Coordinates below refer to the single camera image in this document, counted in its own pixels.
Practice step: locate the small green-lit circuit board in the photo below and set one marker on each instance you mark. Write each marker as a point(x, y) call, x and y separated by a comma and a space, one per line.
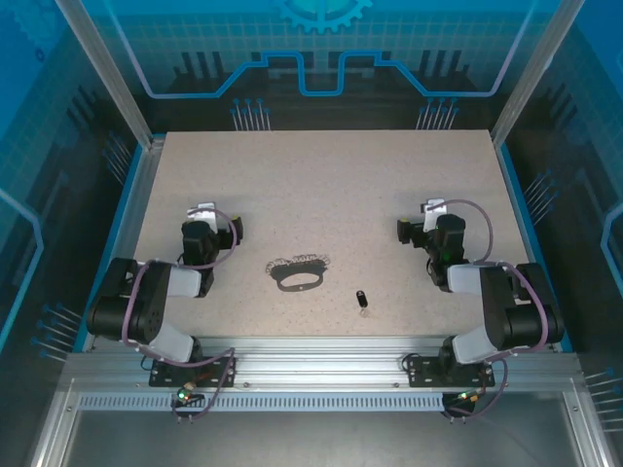
point(467, 398)
point(185, 395)

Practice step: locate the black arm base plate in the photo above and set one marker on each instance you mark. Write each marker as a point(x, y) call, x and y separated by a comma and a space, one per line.
point(423, 372)
point(163, 375)

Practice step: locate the blue-edged table side rail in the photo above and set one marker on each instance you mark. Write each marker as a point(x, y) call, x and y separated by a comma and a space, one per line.
point(516, 194)
point(130, 219)

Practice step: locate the aluminium mounting rail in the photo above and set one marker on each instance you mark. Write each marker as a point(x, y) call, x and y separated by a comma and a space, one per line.
point(316, 360)

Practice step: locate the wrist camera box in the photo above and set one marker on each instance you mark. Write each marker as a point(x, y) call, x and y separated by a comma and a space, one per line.
point(430, 216)
point(204, 219)

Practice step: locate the grey key holder with rings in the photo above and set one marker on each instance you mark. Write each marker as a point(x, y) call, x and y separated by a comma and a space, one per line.
point(278, 279)

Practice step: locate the black key fob with key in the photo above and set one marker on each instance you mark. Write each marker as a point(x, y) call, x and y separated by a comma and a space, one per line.
point(360, 297)

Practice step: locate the aluminium frame post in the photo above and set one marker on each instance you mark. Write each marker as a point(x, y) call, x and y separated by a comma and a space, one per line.
point(110, 73)
point(533, 73)

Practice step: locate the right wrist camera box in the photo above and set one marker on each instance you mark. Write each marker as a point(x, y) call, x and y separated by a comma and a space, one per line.
point(430, 216)

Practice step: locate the metal tray frame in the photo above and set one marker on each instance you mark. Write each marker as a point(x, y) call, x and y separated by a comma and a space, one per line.
point(311, 438)

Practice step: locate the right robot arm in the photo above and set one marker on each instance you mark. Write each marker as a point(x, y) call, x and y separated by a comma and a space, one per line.
point(496, 311)

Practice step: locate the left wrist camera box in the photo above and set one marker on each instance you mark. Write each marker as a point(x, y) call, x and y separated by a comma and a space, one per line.
point(204, 219)

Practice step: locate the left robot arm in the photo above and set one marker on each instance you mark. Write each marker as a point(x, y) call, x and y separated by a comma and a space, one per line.
point(156, 311)

